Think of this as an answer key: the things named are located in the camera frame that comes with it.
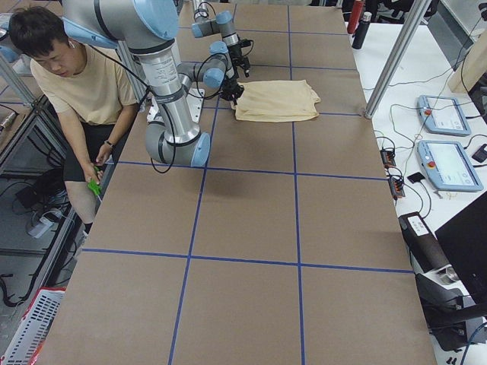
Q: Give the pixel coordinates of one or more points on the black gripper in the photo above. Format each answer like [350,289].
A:
[237,52]
[230,84]

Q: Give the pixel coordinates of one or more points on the cream long-sleeve graphic shirt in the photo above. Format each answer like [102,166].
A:
[276,101]

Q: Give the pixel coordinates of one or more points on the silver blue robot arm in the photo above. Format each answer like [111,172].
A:
[207,22]
[149,29]

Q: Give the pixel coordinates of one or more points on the red cylindrical bottle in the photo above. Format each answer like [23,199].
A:
[355,16]

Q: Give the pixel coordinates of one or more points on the black water bottle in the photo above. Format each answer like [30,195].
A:
[361,31]

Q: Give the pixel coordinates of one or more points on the person in beige shirt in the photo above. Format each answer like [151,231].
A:
[90,93]

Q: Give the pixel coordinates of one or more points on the far blue teach pendant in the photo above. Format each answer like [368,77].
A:
[442,115]

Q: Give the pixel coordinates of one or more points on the blue teach pendant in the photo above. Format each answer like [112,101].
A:
[448,167]
[442,115]

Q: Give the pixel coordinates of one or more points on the near blue teach pendant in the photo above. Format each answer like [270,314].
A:
[448,167]

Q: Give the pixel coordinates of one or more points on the black monitor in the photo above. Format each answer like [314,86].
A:
[463,241]

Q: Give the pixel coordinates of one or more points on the white perforated basket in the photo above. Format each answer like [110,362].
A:
[35,324]

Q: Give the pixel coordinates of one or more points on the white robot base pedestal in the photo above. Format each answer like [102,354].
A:
[190,106]

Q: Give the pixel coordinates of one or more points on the green handled tool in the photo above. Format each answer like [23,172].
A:
[93,185]

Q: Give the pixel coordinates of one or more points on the aluminium frame post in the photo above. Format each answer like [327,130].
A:
[403,40]

